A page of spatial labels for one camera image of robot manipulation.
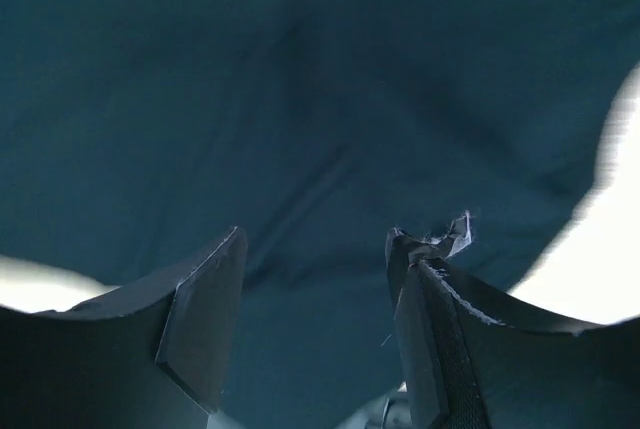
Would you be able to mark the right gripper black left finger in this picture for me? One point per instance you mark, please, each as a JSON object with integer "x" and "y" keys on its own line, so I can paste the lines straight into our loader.
{"x": 150, "y": 354}

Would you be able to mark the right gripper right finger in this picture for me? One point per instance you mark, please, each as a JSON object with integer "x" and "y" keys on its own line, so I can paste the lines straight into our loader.
{"x": 476, "y": 357}

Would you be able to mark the black t-shirt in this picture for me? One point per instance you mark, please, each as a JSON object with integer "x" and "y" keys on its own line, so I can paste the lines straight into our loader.
{"x": 135, "y": 131}

